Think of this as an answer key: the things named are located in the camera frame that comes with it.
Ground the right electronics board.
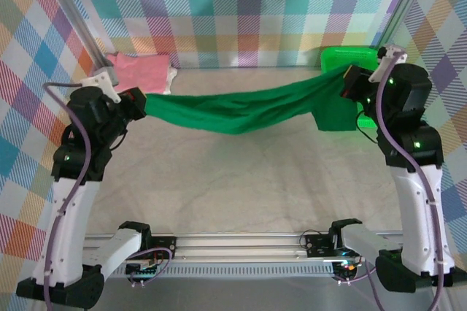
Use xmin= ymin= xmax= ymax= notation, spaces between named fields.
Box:
xmin=333 ymin=256 xmax=366 ymax=285

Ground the grey metal panel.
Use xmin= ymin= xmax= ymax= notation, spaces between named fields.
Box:
xmin=104 ymin=276 xmax=439 ymax=311

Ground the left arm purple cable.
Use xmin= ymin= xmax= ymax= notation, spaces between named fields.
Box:
xmin=42 ymin=82 xmax=174 ymax=311

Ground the aluminium frame post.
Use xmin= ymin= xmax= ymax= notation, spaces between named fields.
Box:
xmin=46 ymin=0 xmax=117 ymax=71
xmin=377 ymin=0 xmax=437 ymax=50

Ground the left electronics board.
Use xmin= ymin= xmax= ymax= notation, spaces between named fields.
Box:
xmin=126 ymin=258 xmax=162 ymax=283

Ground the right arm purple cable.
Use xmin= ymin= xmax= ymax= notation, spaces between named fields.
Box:
xmin=337 ymin=53 xmax=447 ymax=311

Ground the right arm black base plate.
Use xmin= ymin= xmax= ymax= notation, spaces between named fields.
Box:
xmin=304 ymin=234 xmax=339 ymax=258

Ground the electronics board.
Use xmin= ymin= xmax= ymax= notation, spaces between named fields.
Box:
xmin=126 ymin=258 xmax=162 ymax=283
xmin=333 ymin=256 xmax=366 ymax=285

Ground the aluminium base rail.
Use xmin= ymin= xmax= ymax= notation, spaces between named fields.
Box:
xmin=82 ymin=231 xmax=404 ymax=260

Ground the grey slotted cable duct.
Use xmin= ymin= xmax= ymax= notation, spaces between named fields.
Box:
xmin=109 ymin=264 xmax=336 ymax=279

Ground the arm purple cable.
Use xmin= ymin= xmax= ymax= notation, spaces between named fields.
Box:
xmin=337 ymin=53 xmax=447 ymax=311
xmin=42 ymin=82 xmax=174 ymax=311

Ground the pink folded t-shirt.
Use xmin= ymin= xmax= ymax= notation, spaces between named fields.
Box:
xmin=105 ymin=53 xmax=171 ymax=95

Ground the green plastic basket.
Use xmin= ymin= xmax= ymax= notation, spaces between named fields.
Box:
xmin=320 ymin=45 xmax=380 ymax=129

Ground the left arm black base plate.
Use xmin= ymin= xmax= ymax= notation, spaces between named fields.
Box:
xmin=147 ymin=236 xmax=178 ymax=259

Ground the green t-shirt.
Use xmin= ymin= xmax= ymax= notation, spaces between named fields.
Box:
xmin=144 ymin=64 xmax=360 ymax=136

